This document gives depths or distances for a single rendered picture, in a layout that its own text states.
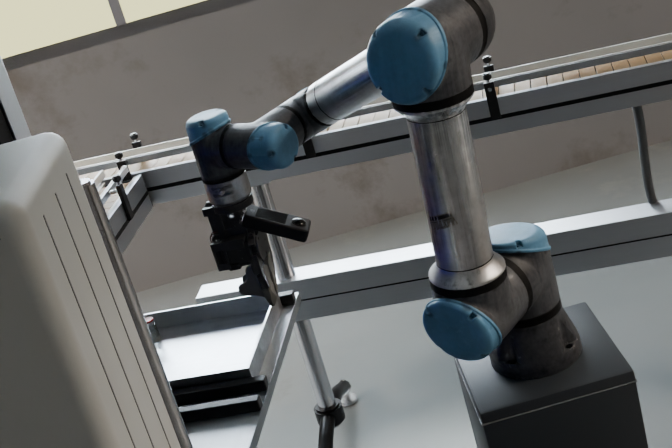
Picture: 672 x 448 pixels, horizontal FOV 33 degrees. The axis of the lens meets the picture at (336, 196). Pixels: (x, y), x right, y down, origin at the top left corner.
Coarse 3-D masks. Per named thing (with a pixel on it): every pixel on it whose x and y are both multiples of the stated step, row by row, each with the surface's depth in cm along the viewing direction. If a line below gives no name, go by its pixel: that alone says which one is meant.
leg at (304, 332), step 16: (256, 192) 286; (272, 208) 289; (272, 240) 291; (288, 256) 294; (288, 272) 295; (304, 320) 300; (304, 336) 302; (304, 352) 304; (320, 368) 306; (320, 384) 307; (320, 400) 309
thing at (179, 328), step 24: (168, 312) 209; (192, 312) 208; (216, 312) 208; (240, 312) 207; (264, 312) 205; (168, 336) 207; (192, 336) 204; (216, 336) 202; (240, 336) 199; (264, 336) 192; (168, 360) 198; (192, 360) 196; (216, 360) 193; (240, 360) 191; (192, 384) 184
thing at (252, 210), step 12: (252, 216) 191; (264, 216) 192; (276, 216) 193; (288, 216) 194; (252, 228) 192; (264, 228) 191; (276, 228) 191; (288, 228) 191; (300, 228) 191; (300, 240) 192
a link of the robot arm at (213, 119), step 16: (208, 112) 187; (224, 112) 185; (192, 128) 184; (208, 128) 183; (224, 128) 183; (192, 144) 185; (208, 144) 184; (208, 160) 185; (208, 176) 187; (224, 176) 186
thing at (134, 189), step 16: (96, 176) 278; (112, 192) 266; (128, 192) 272; (144, 192) 282; (112, 208) 265; (128, 208) 267; (144, 208) 280; (112, 224) 259; (128, 224) 268; (128, 240) 266
